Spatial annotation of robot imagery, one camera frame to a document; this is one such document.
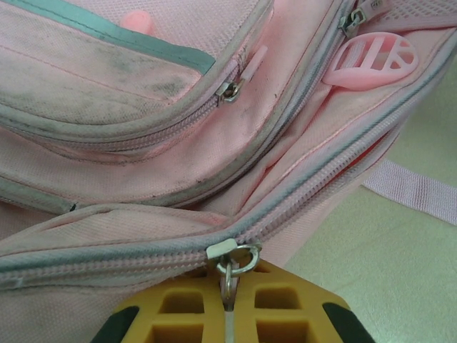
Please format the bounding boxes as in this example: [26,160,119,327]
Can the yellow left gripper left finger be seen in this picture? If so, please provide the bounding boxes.
[92,266,229,343]

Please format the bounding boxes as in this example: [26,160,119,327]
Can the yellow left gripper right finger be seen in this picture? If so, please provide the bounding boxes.
[231,259,362,343]

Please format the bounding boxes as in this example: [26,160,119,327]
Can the pink backpack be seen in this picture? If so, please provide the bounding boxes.
[0,0,457,343]

